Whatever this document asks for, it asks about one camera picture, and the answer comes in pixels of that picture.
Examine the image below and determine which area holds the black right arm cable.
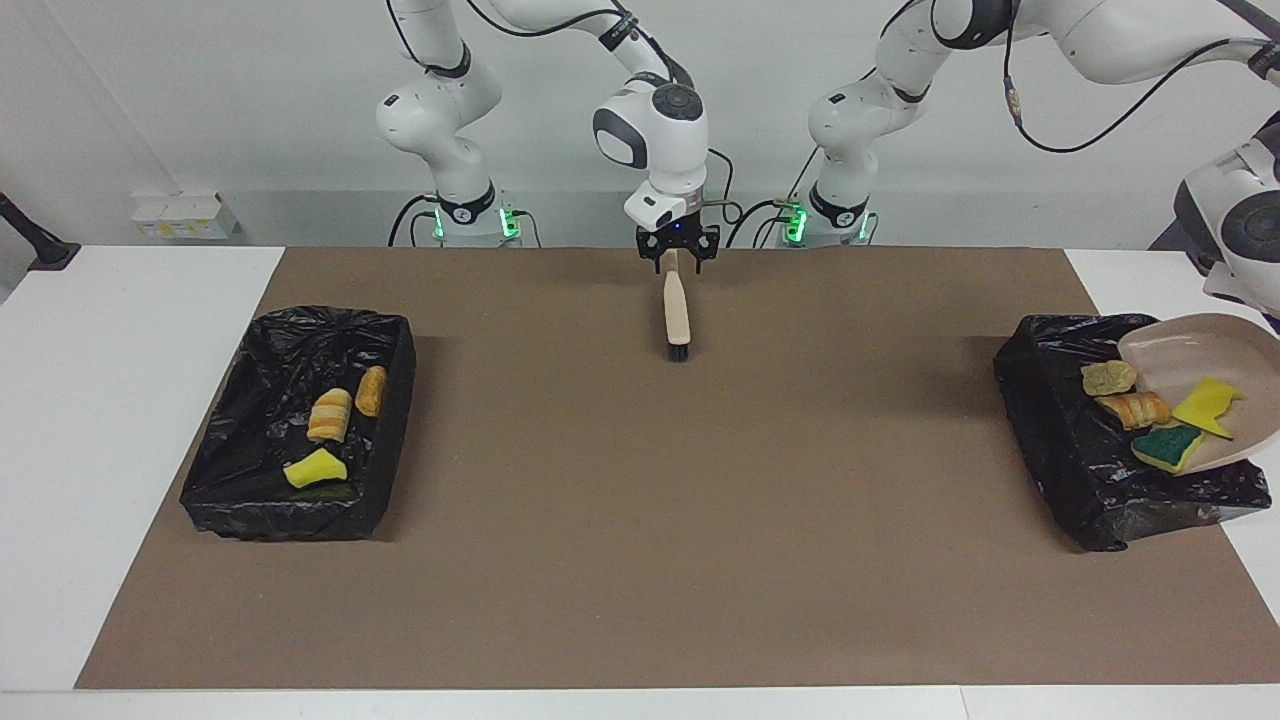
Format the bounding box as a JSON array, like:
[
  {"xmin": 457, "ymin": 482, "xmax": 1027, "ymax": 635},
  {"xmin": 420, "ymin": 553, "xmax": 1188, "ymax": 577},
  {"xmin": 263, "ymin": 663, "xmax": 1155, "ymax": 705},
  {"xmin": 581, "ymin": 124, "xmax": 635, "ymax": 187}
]
[{"xmin": 385, "ymin": 0, "xmax": 743, "ymax": 228}]

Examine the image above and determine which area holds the beige plastic dustpan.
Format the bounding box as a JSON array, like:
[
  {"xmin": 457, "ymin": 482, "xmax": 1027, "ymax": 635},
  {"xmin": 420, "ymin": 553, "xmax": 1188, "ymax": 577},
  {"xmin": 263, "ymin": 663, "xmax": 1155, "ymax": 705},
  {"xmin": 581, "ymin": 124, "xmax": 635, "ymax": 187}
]
[{"xmin": 1117, "ymin": 313, "xmax": 1280, "ymax": 474}]

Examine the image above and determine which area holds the beige hand brush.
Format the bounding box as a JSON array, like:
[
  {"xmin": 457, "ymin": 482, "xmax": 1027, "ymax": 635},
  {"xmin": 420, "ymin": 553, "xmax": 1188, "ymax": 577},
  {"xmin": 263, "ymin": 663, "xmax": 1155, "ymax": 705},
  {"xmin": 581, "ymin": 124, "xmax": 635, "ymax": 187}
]
[{"xmin": 662, "ymin": 250, "xmax": 693, "ymax": 362}]

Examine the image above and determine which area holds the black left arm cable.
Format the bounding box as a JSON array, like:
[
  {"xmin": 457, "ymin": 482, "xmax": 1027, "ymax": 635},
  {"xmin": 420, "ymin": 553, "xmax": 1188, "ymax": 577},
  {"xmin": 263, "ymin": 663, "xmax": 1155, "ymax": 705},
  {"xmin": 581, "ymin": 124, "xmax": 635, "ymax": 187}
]
[{"xmin": 880, "ymin": 0, "xmax": 1280, "ymax": 155}]

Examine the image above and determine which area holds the brown table mat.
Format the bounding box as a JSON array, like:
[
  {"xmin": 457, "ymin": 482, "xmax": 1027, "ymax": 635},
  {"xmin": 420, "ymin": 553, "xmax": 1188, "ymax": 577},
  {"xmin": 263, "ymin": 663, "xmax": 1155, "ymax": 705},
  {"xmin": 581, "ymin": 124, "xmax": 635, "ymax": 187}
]
[{"xmin": 75, "ymin": 247, "xmax": 1280, "ymax": 691}]

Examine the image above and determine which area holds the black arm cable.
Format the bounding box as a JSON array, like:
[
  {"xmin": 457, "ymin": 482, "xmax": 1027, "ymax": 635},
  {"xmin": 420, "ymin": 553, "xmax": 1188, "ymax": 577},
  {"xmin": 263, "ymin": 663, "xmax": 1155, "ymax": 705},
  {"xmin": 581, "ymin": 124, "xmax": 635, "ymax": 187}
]
[
  {"xmin": 880, "ymin": 0, "xmax": 1280, "ymax": 155},
  {"xmin": 385, "ymin": 0, "xmax": 743, "ymax": 228}
]

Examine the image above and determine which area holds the green and yellow sponge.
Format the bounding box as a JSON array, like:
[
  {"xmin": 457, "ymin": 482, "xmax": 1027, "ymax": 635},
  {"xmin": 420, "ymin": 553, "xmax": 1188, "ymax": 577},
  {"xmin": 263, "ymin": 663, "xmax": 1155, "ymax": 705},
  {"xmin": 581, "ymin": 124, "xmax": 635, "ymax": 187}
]
[{"xmin": 1131, "ymin": 424, "xmax": 1207, "ymax": 474}]

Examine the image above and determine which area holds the pale crumbly bread piece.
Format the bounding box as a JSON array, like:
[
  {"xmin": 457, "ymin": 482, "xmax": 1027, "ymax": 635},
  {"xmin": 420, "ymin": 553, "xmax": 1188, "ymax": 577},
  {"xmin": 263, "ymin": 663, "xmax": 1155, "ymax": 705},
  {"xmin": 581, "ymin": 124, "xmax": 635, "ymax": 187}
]
[{"xmin": 1081, "ymin": 360, "xmax": 1139, "ymax": 397}]

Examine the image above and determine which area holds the black bag lined bin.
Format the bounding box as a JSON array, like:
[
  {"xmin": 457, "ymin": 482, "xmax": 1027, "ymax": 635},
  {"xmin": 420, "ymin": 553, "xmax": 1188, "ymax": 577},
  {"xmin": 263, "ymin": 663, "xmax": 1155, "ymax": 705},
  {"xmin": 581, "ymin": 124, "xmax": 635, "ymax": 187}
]
[
  {"xmin": 179, "ymin": 305, "xmax": 418, "ymax": 543},
  {"xmin": 992, "ymin": 313, "xmax": 1273, "ymax": 553}
]

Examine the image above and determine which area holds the black stand foot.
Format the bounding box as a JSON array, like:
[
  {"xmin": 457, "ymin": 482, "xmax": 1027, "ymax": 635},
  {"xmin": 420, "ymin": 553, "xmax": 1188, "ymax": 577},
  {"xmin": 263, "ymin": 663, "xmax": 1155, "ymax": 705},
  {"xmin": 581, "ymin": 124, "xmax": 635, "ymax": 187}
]
[{"xmin": 0, "ymin": 192, "xmax": 81, "ymax": 273}]

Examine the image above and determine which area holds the yellow sponge piece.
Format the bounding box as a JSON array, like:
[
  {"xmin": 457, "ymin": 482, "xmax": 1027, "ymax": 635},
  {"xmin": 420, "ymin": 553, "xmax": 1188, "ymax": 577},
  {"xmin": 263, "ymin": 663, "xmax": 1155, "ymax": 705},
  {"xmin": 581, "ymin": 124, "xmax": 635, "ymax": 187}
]
[
  {"xmin": 283, "ymin": 449, "xmax": 349, "ymax": 490},
  {"xmin": 1172, "ymin": 376, "xmax": 1244, "ymax": 440}
]

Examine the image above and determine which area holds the black base cable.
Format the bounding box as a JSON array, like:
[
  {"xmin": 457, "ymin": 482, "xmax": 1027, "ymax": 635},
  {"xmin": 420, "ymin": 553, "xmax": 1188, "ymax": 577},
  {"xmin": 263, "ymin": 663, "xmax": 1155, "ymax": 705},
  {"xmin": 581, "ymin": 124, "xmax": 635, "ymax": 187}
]
[
  {"xmin": 725, "ymin": 198, "xmax": 801, "ymax": 249},
  {"xmin": 388, "ymin": 193, "xmax": 441, "ymax": 248}
]

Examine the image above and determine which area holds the striped croissant piece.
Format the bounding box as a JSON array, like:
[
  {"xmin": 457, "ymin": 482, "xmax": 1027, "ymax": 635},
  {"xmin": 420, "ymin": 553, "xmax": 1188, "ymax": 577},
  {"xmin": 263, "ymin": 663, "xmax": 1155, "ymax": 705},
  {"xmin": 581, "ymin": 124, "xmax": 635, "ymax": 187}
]
[
  {"xmin": 1095, "ymin": 391, "xmax": 1172, "ymax": 431},
  {"xmin": 306, "ymin": 388, "xmax": 354, "ymax": 444}
]

